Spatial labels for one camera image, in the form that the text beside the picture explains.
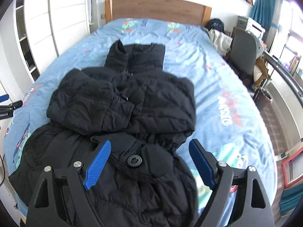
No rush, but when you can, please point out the black puffer coat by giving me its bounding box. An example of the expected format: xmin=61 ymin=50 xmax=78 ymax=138
xmin=9 ymin=40 xmax=198 ymax=226

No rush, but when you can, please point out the blue monster-print bed cover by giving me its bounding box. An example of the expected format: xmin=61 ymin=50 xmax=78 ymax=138
xmin=5 ymin=19 xmax=275 ymax=226

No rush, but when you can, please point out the white sliding wardrobe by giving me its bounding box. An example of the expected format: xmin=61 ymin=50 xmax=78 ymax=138
xmin=0 ymin=0 xmax=92 ymax=105

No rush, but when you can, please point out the long desk by window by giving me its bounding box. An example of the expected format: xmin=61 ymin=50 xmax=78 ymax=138
xmin=263 ymin=51 xmax=302 ymax=147

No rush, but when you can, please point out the wooden headboard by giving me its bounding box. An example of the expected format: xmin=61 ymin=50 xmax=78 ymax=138
xmin=105 ymin=0 xmax=212 ymax=27

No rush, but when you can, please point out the grey desk chair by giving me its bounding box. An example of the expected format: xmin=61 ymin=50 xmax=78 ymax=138
xmin=227 ymin=27 xmax=264 ymax=82

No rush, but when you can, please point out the cream cloth pile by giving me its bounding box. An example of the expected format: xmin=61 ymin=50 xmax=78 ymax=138
xmin=208 ymin=29 xmax=233 ymax=56

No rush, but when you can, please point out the dark blue backpack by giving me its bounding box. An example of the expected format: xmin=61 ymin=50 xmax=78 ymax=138
xmin=206 ymin=19 xmax=224 ymax=32

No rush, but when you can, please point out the white printer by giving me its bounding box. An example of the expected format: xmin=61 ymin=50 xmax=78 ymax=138
xmin=237 ymin=16 xmax=266 ymax=40

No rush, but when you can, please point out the teal curtain right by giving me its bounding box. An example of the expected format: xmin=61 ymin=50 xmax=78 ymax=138
xmin=250 ymin=0 xmax=283 ymax=38

